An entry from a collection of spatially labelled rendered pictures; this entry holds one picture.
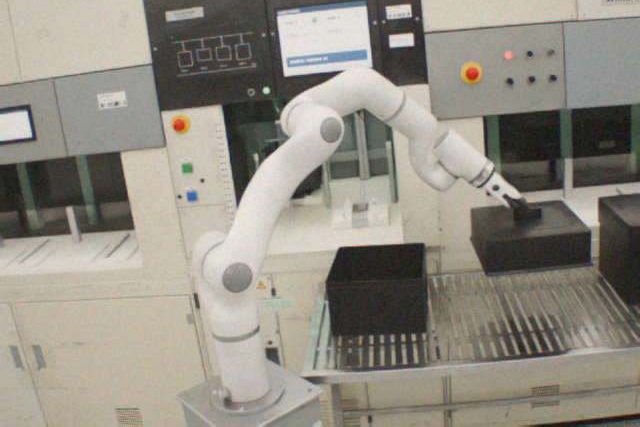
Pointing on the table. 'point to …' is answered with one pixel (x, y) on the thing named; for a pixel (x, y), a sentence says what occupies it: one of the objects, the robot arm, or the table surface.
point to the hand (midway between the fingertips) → (524, 210)
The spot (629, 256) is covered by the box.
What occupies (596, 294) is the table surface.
